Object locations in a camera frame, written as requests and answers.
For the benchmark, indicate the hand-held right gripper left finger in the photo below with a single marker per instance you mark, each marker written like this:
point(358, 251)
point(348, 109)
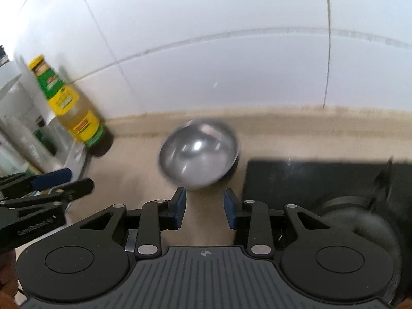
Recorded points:
point(180, 206)

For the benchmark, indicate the large steel bowl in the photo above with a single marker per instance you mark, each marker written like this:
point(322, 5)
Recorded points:
point(199, 154)

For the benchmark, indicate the white two-tier rotating rack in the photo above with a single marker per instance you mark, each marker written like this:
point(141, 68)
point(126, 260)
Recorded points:
point(9, 83)

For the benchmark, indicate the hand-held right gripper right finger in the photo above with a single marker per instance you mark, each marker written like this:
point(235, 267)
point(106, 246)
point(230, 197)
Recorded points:
point(229, 211)

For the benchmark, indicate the green and yellow sauce bottle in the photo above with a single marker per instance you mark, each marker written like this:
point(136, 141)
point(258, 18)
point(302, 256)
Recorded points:
point(74, 112)

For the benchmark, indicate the black gas stove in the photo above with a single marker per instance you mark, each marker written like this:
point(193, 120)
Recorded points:
point(289, 180)

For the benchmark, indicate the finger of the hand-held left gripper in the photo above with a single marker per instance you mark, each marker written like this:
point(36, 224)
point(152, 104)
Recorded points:
point(79, 187)
point(51, 178)

